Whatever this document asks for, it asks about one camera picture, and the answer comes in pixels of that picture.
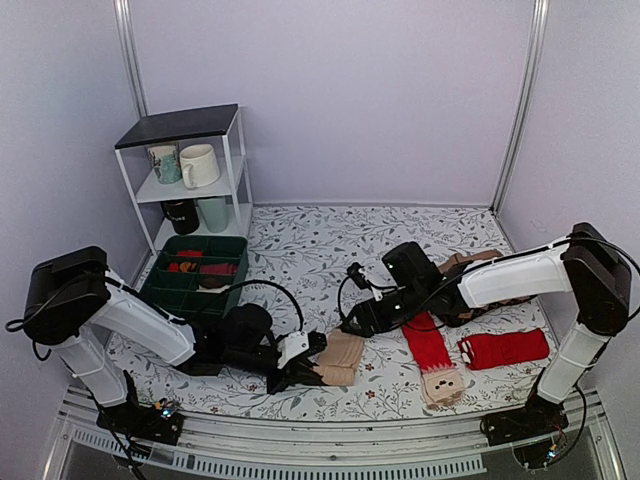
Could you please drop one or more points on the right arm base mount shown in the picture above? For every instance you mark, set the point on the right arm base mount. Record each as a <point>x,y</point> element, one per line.
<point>537,417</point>

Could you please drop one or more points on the aluminium front rail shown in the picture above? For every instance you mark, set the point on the aluminium front rail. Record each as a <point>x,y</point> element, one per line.
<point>378,429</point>

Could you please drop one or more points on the green divided organizer bin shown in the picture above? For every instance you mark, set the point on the green divided organizer bin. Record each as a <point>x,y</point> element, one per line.
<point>178,293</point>

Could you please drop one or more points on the tan brown plain sock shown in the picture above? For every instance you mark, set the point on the tan brown plain sock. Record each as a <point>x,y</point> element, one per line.
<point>458,259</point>

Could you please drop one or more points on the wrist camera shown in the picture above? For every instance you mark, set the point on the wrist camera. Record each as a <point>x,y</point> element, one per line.
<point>366,280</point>
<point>291,346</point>

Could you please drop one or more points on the floral patterned table mat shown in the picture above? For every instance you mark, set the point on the floral patterned table mat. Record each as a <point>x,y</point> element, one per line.
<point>297,258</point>

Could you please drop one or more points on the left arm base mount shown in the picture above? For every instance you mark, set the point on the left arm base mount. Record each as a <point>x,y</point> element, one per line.
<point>160,423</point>

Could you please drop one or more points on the white metal shelf unit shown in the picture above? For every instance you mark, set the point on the white metal shelf unit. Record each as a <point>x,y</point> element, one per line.
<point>221,126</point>

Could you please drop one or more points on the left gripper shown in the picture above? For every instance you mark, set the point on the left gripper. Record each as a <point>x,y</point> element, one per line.
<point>292,373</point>

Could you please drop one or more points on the red folded sock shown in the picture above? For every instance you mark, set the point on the red folded sock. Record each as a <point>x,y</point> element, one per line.
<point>487,351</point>

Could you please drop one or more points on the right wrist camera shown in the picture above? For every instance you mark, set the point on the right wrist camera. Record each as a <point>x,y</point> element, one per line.
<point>366,280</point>

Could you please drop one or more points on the red beige character sock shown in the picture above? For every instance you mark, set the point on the red beige character sock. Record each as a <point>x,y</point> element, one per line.
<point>442,384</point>

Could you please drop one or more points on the brown argyle sock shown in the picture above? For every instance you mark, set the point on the brown argyle sock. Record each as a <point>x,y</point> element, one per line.
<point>475,312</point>

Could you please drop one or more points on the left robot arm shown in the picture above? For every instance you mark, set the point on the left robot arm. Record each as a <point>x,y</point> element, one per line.
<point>71,294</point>

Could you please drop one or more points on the red socks in bin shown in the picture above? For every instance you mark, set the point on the red socks in bin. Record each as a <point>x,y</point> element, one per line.
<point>194,261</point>

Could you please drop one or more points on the teal patterned mug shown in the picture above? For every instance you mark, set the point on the teal patterned mug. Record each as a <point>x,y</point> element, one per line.
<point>165,162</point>

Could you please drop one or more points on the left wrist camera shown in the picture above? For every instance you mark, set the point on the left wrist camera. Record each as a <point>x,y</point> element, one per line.
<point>291,346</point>

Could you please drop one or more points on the cream ceramic mug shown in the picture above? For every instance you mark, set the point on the cream ceramic mug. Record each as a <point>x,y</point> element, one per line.
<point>199,166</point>

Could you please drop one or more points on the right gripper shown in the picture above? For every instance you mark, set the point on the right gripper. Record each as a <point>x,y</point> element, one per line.
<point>370,326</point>

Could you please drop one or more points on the pale green cup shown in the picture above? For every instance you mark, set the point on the pale green cup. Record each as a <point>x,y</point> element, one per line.
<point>214,213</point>

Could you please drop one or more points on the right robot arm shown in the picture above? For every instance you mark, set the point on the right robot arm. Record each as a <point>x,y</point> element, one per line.
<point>596,272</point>

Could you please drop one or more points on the black mug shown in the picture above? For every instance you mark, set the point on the black mug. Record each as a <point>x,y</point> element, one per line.
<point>182,215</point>

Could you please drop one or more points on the striped beige knit sock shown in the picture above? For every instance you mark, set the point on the striped beige knit sock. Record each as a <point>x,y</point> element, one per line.
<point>337,365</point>

